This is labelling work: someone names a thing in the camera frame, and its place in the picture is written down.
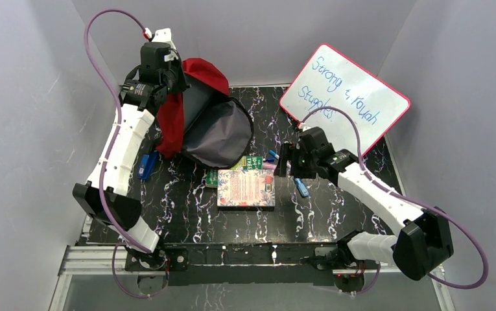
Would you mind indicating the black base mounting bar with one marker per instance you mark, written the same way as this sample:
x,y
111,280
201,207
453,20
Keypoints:
x,y
260,263

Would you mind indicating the pink-framed whiteboard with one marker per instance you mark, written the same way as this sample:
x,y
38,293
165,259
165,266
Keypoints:
x,y
353,107

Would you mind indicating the blue-capped white marker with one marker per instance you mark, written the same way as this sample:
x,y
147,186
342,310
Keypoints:
x,y
273,154

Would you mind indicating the small blue stapler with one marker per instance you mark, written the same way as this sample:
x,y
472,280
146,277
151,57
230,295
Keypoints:
x,y
301,187

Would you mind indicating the floral pink book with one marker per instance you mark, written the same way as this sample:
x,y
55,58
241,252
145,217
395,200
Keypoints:
x,y
246,188

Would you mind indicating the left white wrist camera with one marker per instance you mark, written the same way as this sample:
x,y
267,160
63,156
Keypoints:
x,y
160,35

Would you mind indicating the pink highlighter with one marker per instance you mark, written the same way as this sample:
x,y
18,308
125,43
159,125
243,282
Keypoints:
x,y
273,166

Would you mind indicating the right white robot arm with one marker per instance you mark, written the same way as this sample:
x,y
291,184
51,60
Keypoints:
x,y
420,239

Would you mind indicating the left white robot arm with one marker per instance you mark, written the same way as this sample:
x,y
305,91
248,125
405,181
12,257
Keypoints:
x,y
103,196

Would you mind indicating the red backpack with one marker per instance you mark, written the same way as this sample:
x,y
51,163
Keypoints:
x,y
205,123

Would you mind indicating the green book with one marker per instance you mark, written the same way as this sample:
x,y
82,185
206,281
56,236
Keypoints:
x,y
247,162

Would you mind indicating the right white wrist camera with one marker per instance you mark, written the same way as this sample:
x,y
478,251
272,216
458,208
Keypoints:
x,y
303,127

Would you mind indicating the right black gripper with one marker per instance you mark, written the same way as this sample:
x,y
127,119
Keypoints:
x,y
289,151

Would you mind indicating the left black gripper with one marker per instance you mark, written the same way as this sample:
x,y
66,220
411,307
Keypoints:
x,y
172,81

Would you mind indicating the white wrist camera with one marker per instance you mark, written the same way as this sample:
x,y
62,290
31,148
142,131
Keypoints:
x,y
303,127
160,35

